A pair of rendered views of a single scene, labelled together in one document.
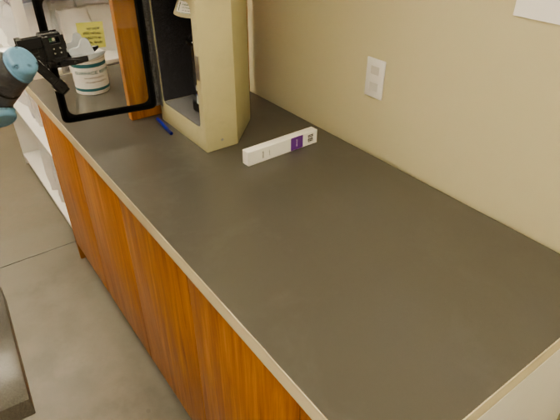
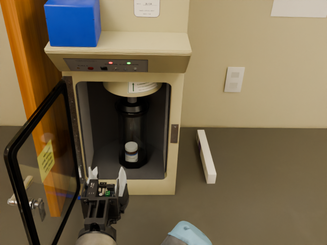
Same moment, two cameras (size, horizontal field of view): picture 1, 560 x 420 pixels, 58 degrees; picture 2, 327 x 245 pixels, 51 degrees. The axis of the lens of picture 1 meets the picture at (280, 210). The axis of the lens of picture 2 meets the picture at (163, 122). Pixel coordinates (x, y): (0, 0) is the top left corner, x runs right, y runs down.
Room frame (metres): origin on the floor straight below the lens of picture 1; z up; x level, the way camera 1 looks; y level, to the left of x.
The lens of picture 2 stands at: (0.99, 0.94, 1.81)
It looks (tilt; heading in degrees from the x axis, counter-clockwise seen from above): 35 degrees down; 303
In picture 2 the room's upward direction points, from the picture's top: 2 degrees clockwise
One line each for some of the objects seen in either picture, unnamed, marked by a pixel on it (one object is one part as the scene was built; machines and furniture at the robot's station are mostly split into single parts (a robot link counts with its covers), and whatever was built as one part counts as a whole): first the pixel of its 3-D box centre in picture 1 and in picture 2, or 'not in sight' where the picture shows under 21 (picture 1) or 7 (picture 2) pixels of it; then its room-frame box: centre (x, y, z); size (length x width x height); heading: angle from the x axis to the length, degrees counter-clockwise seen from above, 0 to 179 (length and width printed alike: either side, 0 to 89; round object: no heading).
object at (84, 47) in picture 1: (86, 48); (120, 177); (1.37, 0.52, 1.26); 0.09 x 0.03 x 0.06; 113
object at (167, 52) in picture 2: not in sight; (121, 60); (1.49, 0.36, 1.46); 0.32 x 0.12 x 0.10; 36
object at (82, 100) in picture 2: (210, 51); (127, 112); (1.59, 0.22, 1.19); 0.26 x 0.24 x 0.35; 36
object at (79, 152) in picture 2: (152, 47); (74, 137); (1.63, 0.41, 1.19); 0.03 x 0.02 x 0.39; 36
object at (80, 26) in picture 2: not in sight; (75, 19); (1.57, 0.42, 1.56); 0.10 x 0.10 x 0.09; 36
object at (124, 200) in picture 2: (71, 59); (117, 199); (1.34, 0.56, 1.24); 0.09 x 0.05 x 0.02; 113
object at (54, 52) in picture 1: (42, 52); (100, 213); (1.33, 0.62, 1.26); 0.12 x 0.08 x 0.09; 125
